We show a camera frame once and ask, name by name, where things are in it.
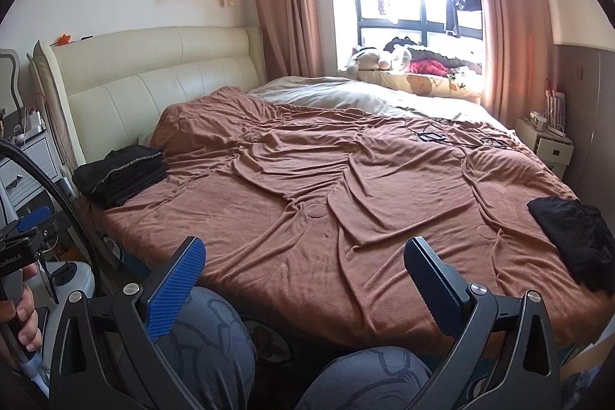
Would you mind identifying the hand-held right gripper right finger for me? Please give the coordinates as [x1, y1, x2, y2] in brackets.
[404, 236, 563, 410]

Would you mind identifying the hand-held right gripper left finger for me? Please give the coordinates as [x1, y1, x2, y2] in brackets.
[49, 236, 207, 410]

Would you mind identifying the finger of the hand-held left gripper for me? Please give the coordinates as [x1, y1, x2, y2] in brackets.
[0, 206, 59, 248]

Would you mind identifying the person's left hand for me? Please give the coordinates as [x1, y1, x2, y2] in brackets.
[0, 263, 45, 353]

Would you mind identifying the white floor appliance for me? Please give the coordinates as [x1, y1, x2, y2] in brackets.
[41, 260, 98, 302]

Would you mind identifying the grey dresser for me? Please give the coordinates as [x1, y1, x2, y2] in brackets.
[0, 101, 74, 219]

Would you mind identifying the folded black clothes stack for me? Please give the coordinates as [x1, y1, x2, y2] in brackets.
[72, 145, 170, 207]

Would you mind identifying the person's right leg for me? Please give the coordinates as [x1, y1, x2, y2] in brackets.
[292, 345, 434, 410]

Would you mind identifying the beige padded board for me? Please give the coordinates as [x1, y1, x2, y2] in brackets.
[26, 39, 81, 186]

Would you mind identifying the crumpled black cloth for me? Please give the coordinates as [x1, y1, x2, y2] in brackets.
[527, 196, 615, 294]

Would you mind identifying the brown blanket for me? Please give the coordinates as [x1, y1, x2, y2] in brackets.
[89, 86, 602, 359]

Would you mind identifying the white nightstand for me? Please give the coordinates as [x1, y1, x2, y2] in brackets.
[515, 116, 574, 167]

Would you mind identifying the cream leather headboard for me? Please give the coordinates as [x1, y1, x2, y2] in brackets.
[50, 26, 268, 181]

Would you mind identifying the yellow bear print pillow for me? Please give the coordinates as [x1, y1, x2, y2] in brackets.
[342, 70, 484, 102]

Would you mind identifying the cream duvet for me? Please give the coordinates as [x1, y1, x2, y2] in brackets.
[246, 76, 497, 123]

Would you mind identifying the white rack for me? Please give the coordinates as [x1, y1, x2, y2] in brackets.
[542, 78, 568, 133]

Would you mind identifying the red cloth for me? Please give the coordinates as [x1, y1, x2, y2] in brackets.
[408, 59, 449, 78]

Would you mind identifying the dark ruffled cushion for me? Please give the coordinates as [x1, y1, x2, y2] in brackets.
[388, 36, 484, 78]

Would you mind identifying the black and white plush toy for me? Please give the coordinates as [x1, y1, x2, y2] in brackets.
[384, 44, 412, 73]

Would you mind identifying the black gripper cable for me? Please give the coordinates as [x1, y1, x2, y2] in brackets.
[0, 138, 103, 296]

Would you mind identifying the thin black cable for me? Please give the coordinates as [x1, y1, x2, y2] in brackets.
[398, 116, 518, 152]

